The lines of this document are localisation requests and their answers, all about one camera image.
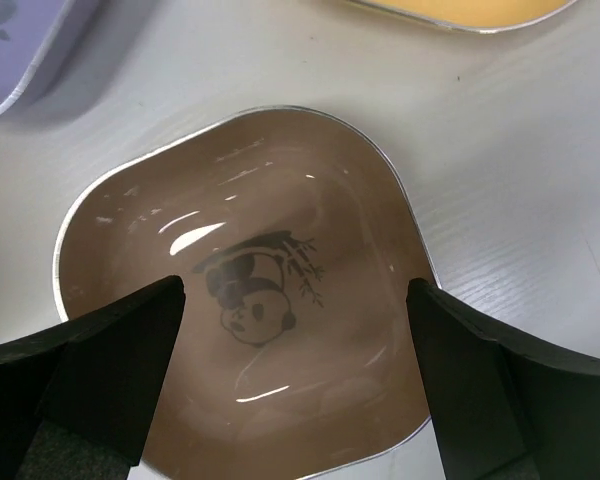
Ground yellow panda plate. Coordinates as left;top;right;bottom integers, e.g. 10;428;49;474
346;0;575;34

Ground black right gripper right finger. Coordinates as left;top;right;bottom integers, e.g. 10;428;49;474
406;279;600;479

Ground brown panda plate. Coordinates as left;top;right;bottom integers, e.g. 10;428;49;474
53;106;438;479

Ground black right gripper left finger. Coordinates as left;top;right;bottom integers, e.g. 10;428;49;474
0;276;186;479

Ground purple panda plate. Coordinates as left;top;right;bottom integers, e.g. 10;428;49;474
0;0;101;116

